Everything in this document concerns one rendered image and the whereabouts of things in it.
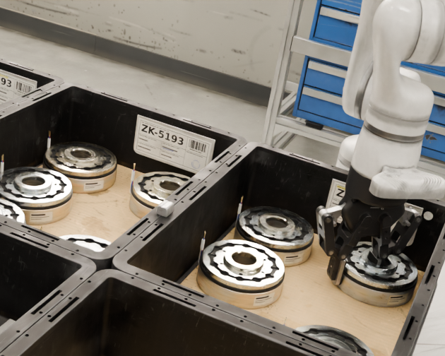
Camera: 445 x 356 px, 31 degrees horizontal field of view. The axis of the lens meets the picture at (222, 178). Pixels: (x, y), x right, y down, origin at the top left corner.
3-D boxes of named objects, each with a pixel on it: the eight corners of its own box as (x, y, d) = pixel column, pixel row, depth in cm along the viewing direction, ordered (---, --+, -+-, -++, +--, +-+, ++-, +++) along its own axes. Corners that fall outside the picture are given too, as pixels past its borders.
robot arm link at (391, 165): (376, 200, 88) (390, 149, 86) (335, 155, 98) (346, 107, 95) (447, 200, 91) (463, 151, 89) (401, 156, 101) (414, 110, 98)
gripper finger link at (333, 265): (343, 239, 101) (334, 273, 103) (321, 239, 100) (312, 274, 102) (348, 246, 99) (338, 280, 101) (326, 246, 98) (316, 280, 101)
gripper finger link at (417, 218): (418, 215, 99) (389, 252, 101) (428, 220, 100) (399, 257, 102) (407, 203, 102) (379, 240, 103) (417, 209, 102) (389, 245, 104)
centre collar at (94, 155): (75, 146, 119) (75, 143, 119) (104, 157, 117) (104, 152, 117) (56, 157, 115) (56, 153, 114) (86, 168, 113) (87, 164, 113)
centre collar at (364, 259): (366, 248, 106) (367, 244, 106) (402, 263, 104) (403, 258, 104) (353, 263, 102) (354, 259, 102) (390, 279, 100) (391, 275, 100)
